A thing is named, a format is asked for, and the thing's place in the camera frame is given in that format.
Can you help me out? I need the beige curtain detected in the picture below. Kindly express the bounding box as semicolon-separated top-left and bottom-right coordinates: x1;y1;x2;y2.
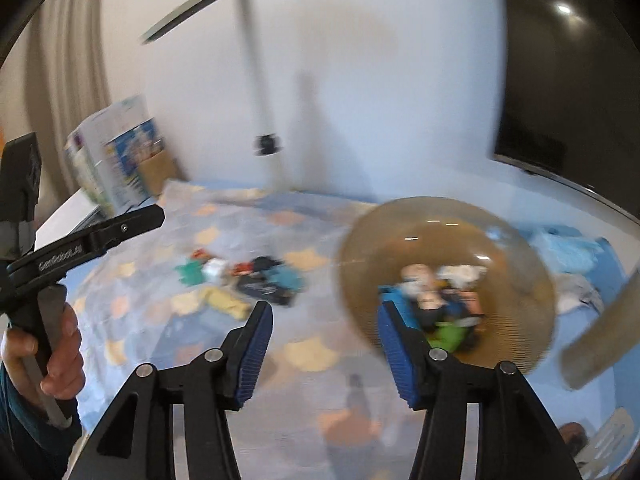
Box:
0;0;113;141

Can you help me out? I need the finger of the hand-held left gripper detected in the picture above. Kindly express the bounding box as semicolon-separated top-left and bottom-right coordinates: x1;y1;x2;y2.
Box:
97;203;166;256

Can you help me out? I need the slotted metal stand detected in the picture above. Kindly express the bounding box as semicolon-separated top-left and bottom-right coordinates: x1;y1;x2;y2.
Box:
575;407;636;480

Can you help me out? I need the grey tumbler with white lid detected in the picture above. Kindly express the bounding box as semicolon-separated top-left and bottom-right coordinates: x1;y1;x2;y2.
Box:
560;265;640;391

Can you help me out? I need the light blue crumpled cloth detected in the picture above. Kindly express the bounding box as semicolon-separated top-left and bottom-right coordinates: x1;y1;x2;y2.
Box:
490;227;606;313

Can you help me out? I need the person's left forearm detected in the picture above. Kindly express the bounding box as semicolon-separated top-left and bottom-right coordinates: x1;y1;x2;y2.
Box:
0;360;83;480

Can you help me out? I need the amber ribbed glass bowl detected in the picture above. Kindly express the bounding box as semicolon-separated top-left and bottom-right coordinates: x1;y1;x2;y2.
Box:
337;197;558;378

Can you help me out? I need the black wall television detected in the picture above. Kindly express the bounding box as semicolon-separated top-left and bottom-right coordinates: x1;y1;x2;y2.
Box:
490;0;640;221

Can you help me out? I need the stack of white papers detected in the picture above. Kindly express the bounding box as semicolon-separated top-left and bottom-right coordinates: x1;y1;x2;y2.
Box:
35;187;103;251

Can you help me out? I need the person's left hand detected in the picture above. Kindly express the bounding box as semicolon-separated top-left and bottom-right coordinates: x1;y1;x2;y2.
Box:
0;305;83;403

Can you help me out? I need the white desk lamp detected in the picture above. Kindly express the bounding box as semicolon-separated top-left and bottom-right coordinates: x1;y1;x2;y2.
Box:
139;0;296;193

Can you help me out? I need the brown pen holder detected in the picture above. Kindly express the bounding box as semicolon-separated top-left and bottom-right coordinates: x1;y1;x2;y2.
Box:
140;152;183;198

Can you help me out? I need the fan-patterned tablecloth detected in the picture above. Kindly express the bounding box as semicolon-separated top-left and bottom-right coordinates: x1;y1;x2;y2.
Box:
75;180;566;480

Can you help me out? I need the black-haired red figure keychain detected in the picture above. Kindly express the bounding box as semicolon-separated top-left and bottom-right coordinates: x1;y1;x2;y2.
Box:
232;256;287;279

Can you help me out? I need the light blue rubber toy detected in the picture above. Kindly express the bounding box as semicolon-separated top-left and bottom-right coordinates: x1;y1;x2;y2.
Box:
272;266;307;295

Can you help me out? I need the pink cardboard box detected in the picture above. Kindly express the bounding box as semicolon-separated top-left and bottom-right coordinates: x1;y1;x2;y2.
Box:
452;290;486;318

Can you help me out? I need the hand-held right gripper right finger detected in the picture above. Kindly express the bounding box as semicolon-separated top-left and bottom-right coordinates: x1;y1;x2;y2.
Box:
377;300;583;480

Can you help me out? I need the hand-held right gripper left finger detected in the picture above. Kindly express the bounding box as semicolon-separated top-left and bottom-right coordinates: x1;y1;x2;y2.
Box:
75;301;274;480

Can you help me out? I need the round brown coaster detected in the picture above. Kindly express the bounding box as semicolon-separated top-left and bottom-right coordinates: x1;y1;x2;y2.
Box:
560;422;591;456

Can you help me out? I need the black card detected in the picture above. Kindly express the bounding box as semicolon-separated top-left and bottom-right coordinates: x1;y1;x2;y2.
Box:
237;277;296;307

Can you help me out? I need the blue tube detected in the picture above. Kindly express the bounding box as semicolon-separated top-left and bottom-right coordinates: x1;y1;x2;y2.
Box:
379;286;416;323

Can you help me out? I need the row of colourful books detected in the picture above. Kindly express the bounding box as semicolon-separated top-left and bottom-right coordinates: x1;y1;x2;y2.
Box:
65;95;167;211

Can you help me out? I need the teal green rubber toy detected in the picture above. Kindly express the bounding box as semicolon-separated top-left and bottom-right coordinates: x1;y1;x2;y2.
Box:
175;261;203;286

